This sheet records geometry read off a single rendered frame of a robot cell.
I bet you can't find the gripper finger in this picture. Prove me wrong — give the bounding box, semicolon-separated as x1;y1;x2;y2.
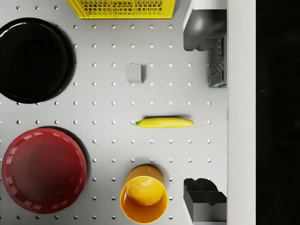
183;8;227;52
183;178;227;225

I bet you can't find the banana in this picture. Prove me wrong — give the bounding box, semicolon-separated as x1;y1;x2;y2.
133;117;195;129

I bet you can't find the dark grey basket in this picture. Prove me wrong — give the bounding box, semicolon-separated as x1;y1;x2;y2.
207;34;227;89

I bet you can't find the yellow bowl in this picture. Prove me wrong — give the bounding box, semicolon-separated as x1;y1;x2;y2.
120;165;169;224

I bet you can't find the grey cube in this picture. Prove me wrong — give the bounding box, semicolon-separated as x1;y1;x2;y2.
126;64;143;84

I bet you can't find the yellow basket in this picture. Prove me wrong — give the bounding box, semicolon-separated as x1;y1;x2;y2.
66;0;177;20

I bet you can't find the red plate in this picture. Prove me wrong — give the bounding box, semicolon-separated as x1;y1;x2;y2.
1;127;88;214

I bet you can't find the black plate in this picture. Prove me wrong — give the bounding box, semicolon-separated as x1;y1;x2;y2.
0;17;77;104

